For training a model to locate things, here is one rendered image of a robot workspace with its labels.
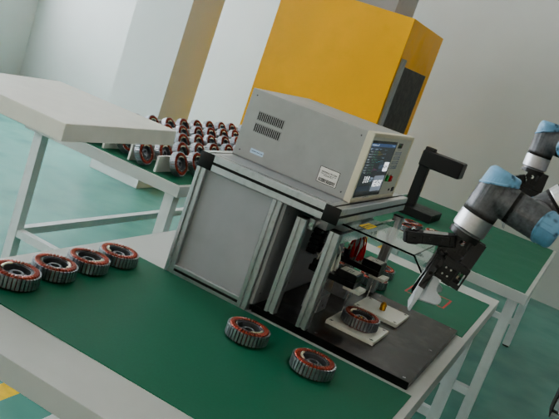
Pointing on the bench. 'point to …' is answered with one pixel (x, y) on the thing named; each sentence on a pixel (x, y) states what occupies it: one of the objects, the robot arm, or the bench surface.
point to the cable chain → (316, 241)
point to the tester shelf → (296, 189)
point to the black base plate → (397, 369)
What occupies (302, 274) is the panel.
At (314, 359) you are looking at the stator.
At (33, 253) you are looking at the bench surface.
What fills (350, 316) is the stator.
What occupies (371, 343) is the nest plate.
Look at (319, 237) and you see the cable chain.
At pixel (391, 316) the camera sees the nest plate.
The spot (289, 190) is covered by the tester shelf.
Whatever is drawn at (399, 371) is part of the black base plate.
